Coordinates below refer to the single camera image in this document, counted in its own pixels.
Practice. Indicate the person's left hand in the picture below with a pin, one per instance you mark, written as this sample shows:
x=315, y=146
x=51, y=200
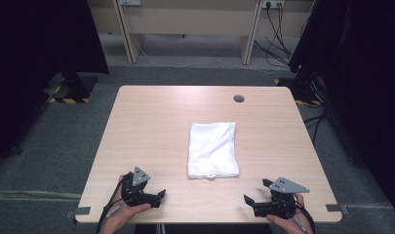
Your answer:
x=120, y=221

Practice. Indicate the white wall socket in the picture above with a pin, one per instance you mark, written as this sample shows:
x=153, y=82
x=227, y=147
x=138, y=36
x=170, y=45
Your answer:
x=272, y=3

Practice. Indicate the person's right hand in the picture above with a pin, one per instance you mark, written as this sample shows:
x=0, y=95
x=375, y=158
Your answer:
x=291, y=227

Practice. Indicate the black stand base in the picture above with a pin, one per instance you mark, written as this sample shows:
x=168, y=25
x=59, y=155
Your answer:
x=76, y=86

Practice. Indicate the white printed t-shirt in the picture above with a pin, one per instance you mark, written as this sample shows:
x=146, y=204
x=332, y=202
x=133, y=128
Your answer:
x=213, y=149

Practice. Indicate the black curtain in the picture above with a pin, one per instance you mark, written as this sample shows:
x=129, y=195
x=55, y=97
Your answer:
x=29, y=65
x=364, y=81

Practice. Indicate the grey tape strip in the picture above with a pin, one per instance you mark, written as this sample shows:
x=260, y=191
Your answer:
x=81, y=211
x=336, y=208

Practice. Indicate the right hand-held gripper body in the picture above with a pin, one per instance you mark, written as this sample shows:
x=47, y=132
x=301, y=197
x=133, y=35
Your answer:
x=281, y=204

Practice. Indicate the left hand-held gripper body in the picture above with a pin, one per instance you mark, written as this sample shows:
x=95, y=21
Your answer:
x=133, y=195

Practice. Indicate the yellow black hazard tape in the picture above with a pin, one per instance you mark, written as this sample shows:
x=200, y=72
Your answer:
x=307, y=102
x=70, y=100

